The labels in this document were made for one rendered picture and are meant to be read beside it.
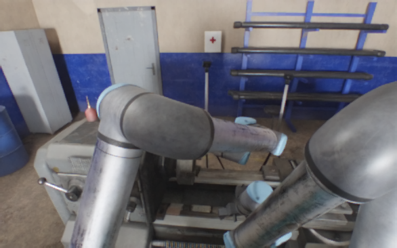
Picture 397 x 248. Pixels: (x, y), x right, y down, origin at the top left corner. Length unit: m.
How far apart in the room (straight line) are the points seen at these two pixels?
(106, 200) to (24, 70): 3.93
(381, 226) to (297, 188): 0.17
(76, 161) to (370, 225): 1.12
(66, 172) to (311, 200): 1.14
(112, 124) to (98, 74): 4.41
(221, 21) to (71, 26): 2.93
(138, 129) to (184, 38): 3.72
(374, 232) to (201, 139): 0.35
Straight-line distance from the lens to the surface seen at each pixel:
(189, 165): 1.15
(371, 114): 0.31
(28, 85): 4.41
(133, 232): 1.34
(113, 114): 0.43
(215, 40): 3.87
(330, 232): 1.30
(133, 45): 4.29
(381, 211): 0.47
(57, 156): 1.24
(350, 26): 4.14
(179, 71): 4.16
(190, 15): 4.01
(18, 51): 4.28
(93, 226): 0.55
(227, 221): 1.30
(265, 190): 0.81
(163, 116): 0.36
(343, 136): 0.30
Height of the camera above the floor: 1.89
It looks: 28 degrees down
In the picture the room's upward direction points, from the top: 1 degrees counter-clockwise
